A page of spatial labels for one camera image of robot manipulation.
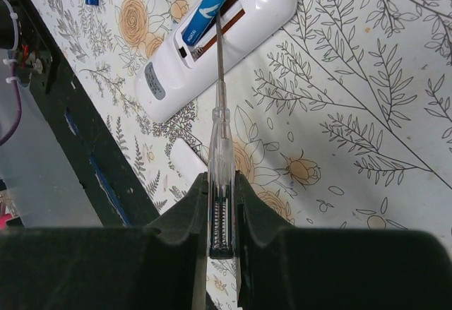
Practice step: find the floral patterned table mat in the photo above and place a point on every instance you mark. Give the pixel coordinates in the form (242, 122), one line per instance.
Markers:
(341, 119)

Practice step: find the blue battery in remote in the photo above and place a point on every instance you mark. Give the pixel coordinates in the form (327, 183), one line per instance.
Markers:
(203, 15)

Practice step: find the white battery cover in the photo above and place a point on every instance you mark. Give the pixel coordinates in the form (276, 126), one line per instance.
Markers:
(186, 161)

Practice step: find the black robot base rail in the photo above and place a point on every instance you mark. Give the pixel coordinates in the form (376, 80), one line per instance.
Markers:
(110, 187)

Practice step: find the clear handle screwdriver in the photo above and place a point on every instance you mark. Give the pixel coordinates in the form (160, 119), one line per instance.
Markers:
(221, 168)

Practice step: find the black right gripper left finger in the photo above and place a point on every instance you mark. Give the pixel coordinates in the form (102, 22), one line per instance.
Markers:
(158, 266)

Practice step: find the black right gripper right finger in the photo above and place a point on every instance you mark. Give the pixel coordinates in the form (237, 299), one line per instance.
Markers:
(285, 267)

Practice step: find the white remote control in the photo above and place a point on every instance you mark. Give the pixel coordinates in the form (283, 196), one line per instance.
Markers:
(177, 73)

